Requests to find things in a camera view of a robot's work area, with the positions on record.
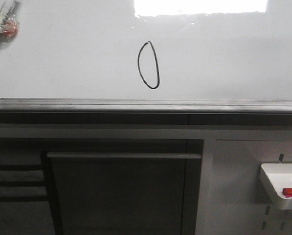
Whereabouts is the white plastic marker tray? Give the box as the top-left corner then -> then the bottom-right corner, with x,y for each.
259,163 -> 292,210

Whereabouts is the white pegboard stand panel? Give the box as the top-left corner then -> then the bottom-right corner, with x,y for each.
0,124 -> 292,235

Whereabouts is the white whiteboard with metal frame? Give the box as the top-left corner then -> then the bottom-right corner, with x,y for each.
0,0 -> 292,114

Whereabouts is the dark rectangular frame with bar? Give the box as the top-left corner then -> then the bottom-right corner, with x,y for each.
41,139 -> 204,235

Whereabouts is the white black whiteboard marker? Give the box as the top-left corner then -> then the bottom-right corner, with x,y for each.
0,0 -> 19,40

